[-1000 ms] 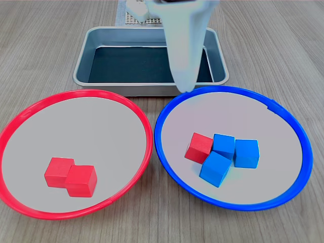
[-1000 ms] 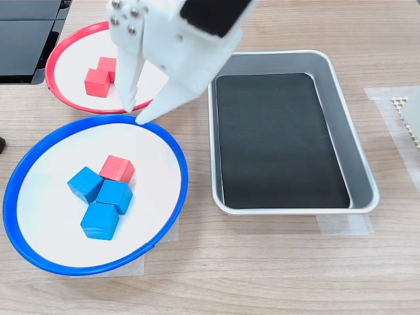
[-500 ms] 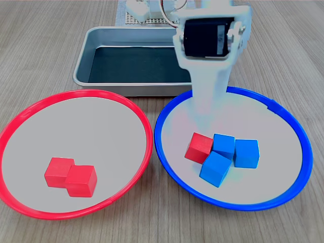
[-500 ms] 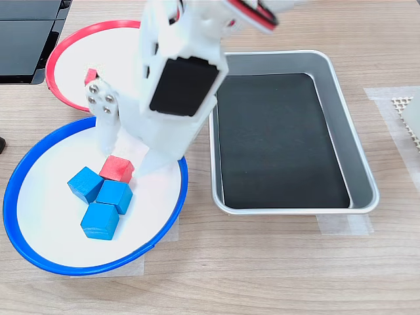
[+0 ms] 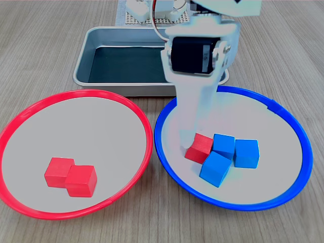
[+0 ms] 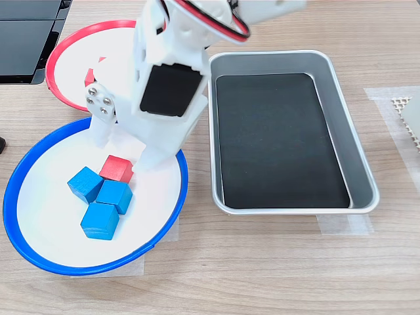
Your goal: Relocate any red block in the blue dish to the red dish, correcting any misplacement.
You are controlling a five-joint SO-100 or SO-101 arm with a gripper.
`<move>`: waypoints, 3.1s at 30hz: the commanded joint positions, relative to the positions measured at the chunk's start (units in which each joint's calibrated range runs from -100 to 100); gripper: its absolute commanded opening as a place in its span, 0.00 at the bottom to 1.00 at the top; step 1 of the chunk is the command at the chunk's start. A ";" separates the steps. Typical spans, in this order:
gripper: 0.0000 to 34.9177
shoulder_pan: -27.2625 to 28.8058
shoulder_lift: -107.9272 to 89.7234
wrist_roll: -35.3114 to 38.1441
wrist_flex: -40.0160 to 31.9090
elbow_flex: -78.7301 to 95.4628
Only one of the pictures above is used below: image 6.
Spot red-rimmed round white plate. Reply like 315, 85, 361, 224
45, 20, 138, 113

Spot small blue cube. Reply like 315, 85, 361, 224
66, 166, 104, 205
79, 201, 121, 241
95, 179, 134, 215

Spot black flat panel device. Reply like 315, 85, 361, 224
0, 0, 75, 86

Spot blue-rimmed round white plate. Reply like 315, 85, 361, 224
2, 116, 189, 276

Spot black mat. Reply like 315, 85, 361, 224
215, 72, 352, 210

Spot steel tray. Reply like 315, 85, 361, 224
207, 49, 381, 216

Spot clear tape strip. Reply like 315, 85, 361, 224
316, 213, 375, 236

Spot pale perforated plate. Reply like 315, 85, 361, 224
391, 96, 420, 154

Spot red and black cable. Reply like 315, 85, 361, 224
159, 0, 252, 44

